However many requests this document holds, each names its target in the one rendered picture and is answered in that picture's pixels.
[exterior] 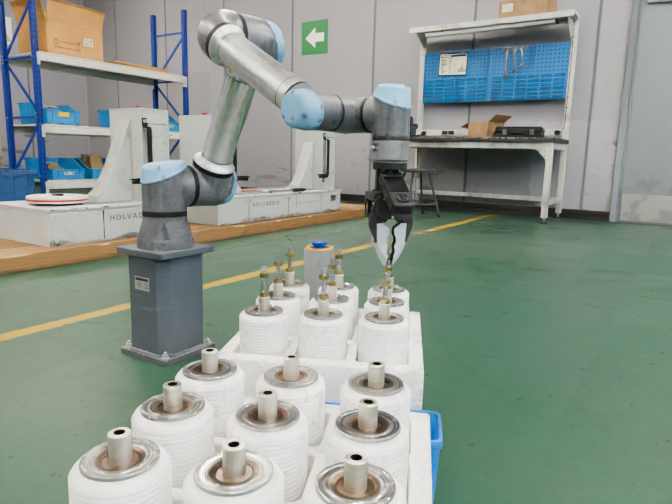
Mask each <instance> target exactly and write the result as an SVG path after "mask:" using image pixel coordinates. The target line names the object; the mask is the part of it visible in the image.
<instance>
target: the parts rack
mask: <svg viewBox="0 0 672 504"><path fill-rule="evenodd" d="M4 1H5V0H0V56H1V69H2V81H3V94H4V106H5V119H6V131H7V144H8V157H9V168H11V169H18V167H19V165H20V164H21V162H22V160H23V158H24V156H25V154H26V152H27V150H28V149H29V147H30V145H31V143H32V140H33V138H34V136H35V134H37V144H38V159H39V173H40V174H34V176H39V177H40V179H35V185H40V188H41V194H49V189H63V188H88V187H94V186H95V184H96V182H97V180H98V179H80V180H48V177H47V162H46V148H45V134H51V135H72V136H93V137H111V134H110V128H105V127H89V126H73V125H57V124H44V118H43V103H42V88H41V73H40V69H41V70H48V71H55V72H62V73H69V74H75V75H82V76H89V77H96V78H103V79H110V80H117V81H123V82H130V83H137V84H144V85H151V86H152V91H153V109H159V104H158V91H159V92H160V93H161V95H162V96H163V97H164V98H165V100H166V101H167V102H168V104H169V105H170V106H171V108H172V109H173V110H174V112H175V113H176V114H177V116H178V117H179V115H180V114H179V113H178V112H177V110H176V109H175V108H174V107H173V105H172V104H171V103H170V101H169V100H168V99H167V97H166V96H165V95H164V93H163V92H162V91H161V89H160V88H159V87H158V84H161V83H175V82H178V83H182V85H183V115H189V95H188V50H187V10H184V9H183V10H181V32H176V33H169V34H163V35H156V16H155V15H150V30H151V61H152V67H157V39H156V38H157V37H163V36H170V35H177V34H181V39H180V41H179V42H178V44H177V45H176V47H175V49H174V50H173V52H172V54H171V55H170V57H169V58H168V60H167V62H166V63H165V65H164V66H163V68H162V69H165V68H166V66H167V65H168V63H169V61H170V60H171V58H172V57H173V55H174V53H175V52H176V50H177V49H178V47H179V45H180V44H182V76H181V75H175V74H170V73H164V72H158V71H152V70H147V69H141V68H135V67H130V66H124V65H118V64H112V63H106V62H101V61H95V60H89V59H84V58H78V57H72V56H66V55H61V54H55V53H49V52H43V51H39V43H38V28H37V13H36V0H27V1H28V2H27V5H26V7H25V9H24V12H23V14H22V17H21V19H20V21H19V24H18V26H17V28H16V31H15V33H14V36H13V38H12V40H11V43H10V45H9V48H8V47H7V34H6V21H5V8H4ZM27 10H28V15H29V29H30V44H31V52H28V53H22V54H15V55H9V53H10V50H11V48H12V46H13V43H14V41H15V39H16V36H17V34H18V32H19V29H20V27H21V24H22V22H23V20H24V17H25V15H26V13H27ZM9 65H14V66H21V67H28V68H32V73H33V87H34V101H35V104H34V102H33V101H32V99H31V97H30V96H29V94H28V93H27V91H26V90H25V88H24V87H23V85H22V84H21V82H20V81H19V79H18V78H17V76H16V75H15V73H14V72H13V70H12V69H11V67H10V66H9ZM9 71H10V72H11V74H12V75H13V77H14V78H15V80H16V81H17V83H18V84H19V86H20V87H21V89H22V90H23V92H24V94H25V95H26V97H27V98H28V100H29V101H30V103H31V104H32V106H33V107H34V109H35V116H18V117H13V112H12V99H11V86H10V73H9ZM158 80H166V81H163V82H158ZM25 118H36V120H35V121H36V124H13V119H25ZM28 127H29V128H28ZM14 133H29V134H32V136H31V138H30V140H29V142H28V144H27V146H26V148H25V150H24V152H23V154H22V156H21V157H20V159H19V161H18V163H17V164H16V151H15V138H14ZM169 139H178V141H177V142H176V144H175V145H174V146H173V148H172V149H171V151H170V152H169V156H170V155H171V153H172V152H173V151H174V149H175V148H176V146H177V145H178V144H179V142H180V132H169Z"/></svg>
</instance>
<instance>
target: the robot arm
mask: <svg viewBox="0 0 672 504"><path fill-rule="evenodd" d="M197 39H198V43H199V46H200V48H201V50H202V52H203V53H204V54H205V55H206V56H207V57H208V58H209V59H210V60H212V61H213V62H214V63H215V64H217V65H219V66H222V67H224V68H225V70H226V74H225V77H224V80H223V83H222V87H221V90H220V93H219V96H218V100H217V103H216V106H215V109H214V113H213V116H212V119H211V122H210V126H209V129H208V132H207V135H206V139H205V142H204V145H203V149H202V151H201V152H199V153H196V154H195V156H194V159H193V162H192V165H187V164H186V162H185V161H184V160H168V161H157V162H151V163H147V164H145V165H143V166H142V168H141V179H140V183H141V193H142V223H141V226H140V230H139V234H138V237H137V240H136V242H137V248H138V249H142V250H151V251H172V250H182V249H188V248H192V247H194V237H193V236H192V232H191V229H190V225H189V223H188V220H187V207H196V206H218V205H222V204H226V203H228V202H229V201H230V200H231V199H232V198H233V197H234V195H235V193H236V190H237V186H238V183H237V182H236V180H237V175H236V172H235V171H234V170H235V167H234V165H233V163H232V159H233V156H234V153H235V150H236V147H237V144H238V141H239V138H240V135H241V132H242V129H243V126H244V123H245V121H246V118H247V115H248V112H249V109H250V106H251V103H252V100H253V97H254V94H255V91H256V90H257V91H258V92H259V93H260V94H262V95H263V96H264V97H265V98H267V99H268V100H269V101H270V102H272V103H273V104H274V105H275V106H277V107H278V108H279V109H281V115H282V117H283V118H284V122H285V123H286V124H287V125H288V126H289V127H291V128H295V129H299V130H303V131H310V130H316V131H329V132H335V133H340V134H351V133H373V136H372V140H373V145H371V146H370V150H372V159H373V160H375V162H373V166H372V168H373V170H376V173H375V189H373V190H372V191H365V210H364V215H366V216H368V218H369V219H368V224H369V229H370V231H371V234H372V244H373V246H374V247H375V249H376V252H377V255H378V257H379V259H380V261H381V262H382V264H383V265H384V266H386V264H387V261H388V255H387V248H388V245H387V242H386V241H387V237H388V235H389V228H388V227H387V226H385V225H384V224H383V223H382V222H386V221H387V220H388V219H395V223H394V226H393V227H392V232H391V233H392V234H391V236H390V244H391V246H392V252H391V255H390V261H391V262H390V263H391V264H390V265H393V264H394V263H395V262H396V260H397V259H398V257H399V256H400V254H401V252H402V250H403V248H404V246H405V243H406V242H407V240H408V237H409V235H410V232H411V229H412V226H413V216H412V212H413V209H414V205H415V202H414V200H413V198H412V196H411V193H410V191H409V189H408V187H407V185H406V182H405V180H404V178H403V176H402V174H401V172H399V169H407V163H406V161H408V160H409V143H410V142H409V135H410V114H411V109H412V106H411V90H410V88H409V87H408V86H407V85H404V84H395V83H386V84H379V85H376V86H375V88H374V93H373V96H367V97H350V96H343V95H336V94H330V93H323V92H320V91H318V90H316V89H315V88H314V87H312V86H311V85H309V84H308V83H307V82H305V81H304V80H303V79H301V78H300V77H299V76H297V75H296V74H294V73H293V72H292V71H290V70H289V69H288V68H286V67H285V66H283V65H282V64H281V63H282V61H283V58H284V54H285V41H284V39H283V34H282V32H281V30H280V28H279V27H278V26H277V25H276V24H275V23H273V22H271V21H268V20H266V19H264V18H260V17H259V18H257V17H253V16H249V15H246V14H242V13H238V12H234V11H231V10H225V9H220V10H215V11H212V12H210V13H209V14H207V15H206V16H205V17H204V18H203V19H202V21H201V22H200V24H199V27H198V31H197ZM367 198H368V206H367V210H366V205H367Z"/></svg>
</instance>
